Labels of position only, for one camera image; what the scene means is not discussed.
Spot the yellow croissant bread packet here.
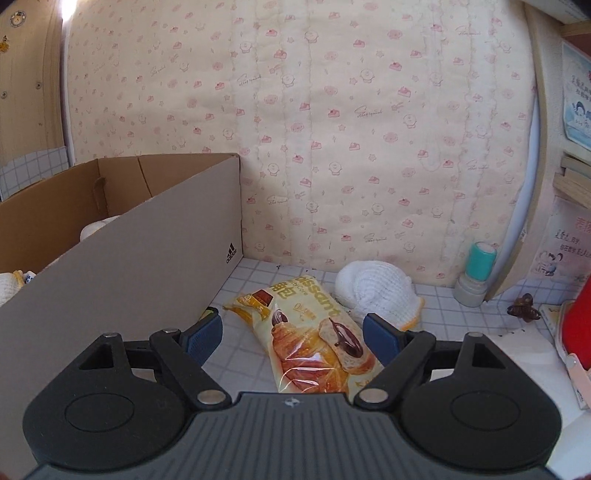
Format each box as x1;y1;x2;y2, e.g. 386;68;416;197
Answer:
222;274;386;397

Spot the pink smart band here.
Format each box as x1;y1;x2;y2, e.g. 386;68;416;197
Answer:
566;353;591;411

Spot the white paper sheet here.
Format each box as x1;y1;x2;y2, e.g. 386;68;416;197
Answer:
482;330;591;467

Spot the teal grey stamp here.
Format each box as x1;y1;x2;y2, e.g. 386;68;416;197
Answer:
454;242;497;306

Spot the wooden desk shelf unit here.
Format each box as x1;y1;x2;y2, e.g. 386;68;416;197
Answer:
485;0;591;303

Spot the quilted printed wall cloth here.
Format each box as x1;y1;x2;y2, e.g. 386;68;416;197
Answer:
62;0;539;287

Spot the brown hair clip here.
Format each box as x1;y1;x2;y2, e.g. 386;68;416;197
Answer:
507;295;542;321

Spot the blue bordered wall poster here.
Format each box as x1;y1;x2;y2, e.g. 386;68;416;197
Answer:
561;39;591;151

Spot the white cartoon wall poster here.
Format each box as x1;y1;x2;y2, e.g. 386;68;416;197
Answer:
531;196;591;284

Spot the wooden side cabinet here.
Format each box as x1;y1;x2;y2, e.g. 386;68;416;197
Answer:
0;0;70;164

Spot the red round speaker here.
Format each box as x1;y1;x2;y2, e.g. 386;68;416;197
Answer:
556;277;591;370

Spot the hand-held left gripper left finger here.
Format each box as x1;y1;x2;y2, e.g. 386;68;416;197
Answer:
78;307;232;407

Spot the white tiled desktop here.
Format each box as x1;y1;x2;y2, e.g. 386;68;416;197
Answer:
198;256;591;416

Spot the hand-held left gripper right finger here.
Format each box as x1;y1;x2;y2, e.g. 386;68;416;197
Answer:
355;313;508;403

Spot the brown cardboard box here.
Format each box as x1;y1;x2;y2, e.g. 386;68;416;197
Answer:
0;154;245;480

